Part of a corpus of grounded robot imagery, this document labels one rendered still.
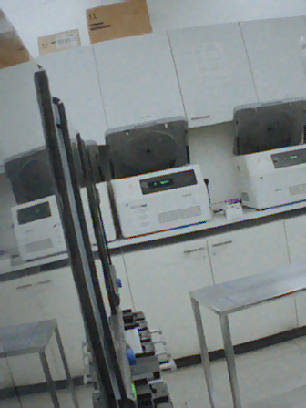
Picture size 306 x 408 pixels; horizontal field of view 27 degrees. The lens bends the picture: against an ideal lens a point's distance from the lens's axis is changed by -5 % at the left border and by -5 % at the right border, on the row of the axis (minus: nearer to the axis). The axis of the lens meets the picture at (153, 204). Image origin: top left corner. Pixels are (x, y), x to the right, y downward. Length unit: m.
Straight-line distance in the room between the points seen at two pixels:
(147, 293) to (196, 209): 0.60
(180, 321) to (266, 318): 0.56
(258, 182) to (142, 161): 0.83
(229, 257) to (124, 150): 0.97
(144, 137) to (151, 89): 0.33
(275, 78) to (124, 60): 1.04
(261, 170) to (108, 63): 1.22
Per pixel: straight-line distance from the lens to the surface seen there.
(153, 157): 4.51
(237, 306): 2.11
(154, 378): 1.80
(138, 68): 4.42
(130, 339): 1.78
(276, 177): 4.21
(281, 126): 4.60
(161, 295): 4.14
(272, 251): 4.23
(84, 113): 4.38
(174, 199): 4.10
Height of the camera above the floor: 1.29
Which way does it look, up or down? 3 degrees down
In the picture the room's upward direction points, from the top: 11 degrees counter-clockwise
